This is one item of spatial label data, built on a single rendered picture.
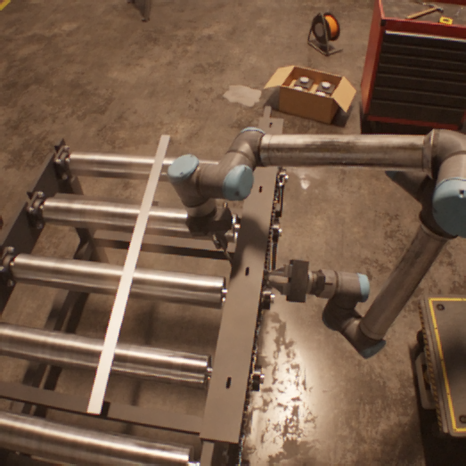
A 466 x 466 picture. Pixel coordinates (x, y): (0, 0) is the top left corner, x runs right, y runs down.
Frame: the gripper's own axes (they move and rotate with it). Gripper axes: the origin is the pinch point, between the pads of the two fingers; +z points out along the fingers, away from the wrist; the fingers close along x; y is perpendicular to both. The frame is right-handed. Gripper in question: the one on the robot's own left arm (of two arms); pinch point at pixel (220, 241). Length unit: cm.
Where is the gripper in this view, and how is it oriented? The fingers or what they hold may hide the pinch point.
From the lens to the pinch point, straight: 150.0
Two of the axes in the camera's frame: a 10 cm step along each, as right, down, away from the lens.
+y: 1.5, -8.0, 5.8
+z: 2.9, 6.0, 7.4
